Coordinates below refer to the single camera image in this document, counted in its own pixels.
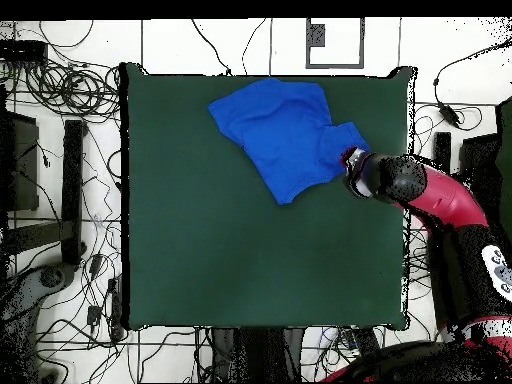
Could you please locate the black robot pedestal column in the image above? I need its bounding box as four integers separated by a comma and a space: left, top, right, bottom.
210, 327, 306, 383

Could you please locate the black electronics box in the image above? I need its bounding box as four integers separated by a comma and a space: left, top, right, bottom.
0, 39, 49, 64

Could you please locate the thin black cable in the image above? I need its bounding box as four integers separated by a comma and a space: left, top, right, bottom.
240, 17, 268, 76

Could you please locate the coiled black cable bundle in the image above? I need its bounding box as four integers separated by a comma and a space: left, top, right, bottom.
24, 59, 121, 123

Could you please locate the black cabinet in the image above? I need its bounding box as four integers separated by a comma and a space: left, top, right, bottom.
458, 133, 502, 209
0, 109, 41, 213

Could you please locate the grey square floor frame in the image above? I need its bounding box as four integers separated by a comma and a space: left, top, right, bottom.
305, 17, 366, 70

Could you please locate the black cable with plug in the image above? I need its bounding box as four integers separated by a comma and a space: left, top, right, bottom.
190, 17, 233, 77

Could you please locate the black adapter cable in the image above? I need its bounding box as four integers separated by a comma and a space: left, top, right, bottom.
432, 39, 512, 107

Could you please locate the dark green table cloth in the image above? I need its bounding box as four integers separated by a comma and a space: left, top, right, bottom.
118, 61, 418, 332

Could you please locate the long black stand bar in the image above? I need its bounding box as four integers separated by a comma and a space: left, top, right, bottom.
60, 119, 88, 267
434, 131, 452, 163

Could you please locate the grey stand foot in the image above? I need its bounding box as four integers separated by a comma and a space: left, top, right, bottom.
0, 261, 78, 383

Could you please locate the black power strip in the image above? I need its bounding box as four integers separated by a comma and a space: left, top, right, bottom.
107, 275, 125, 342
351, 326, 381, 355

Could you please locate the blue shirt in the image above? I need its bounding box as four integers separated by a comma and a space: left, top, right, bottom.
206, 77, 372, 207

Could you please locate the black power adapter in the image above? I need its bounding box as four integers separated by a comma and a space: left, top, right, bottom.
436, 101, 461, 128

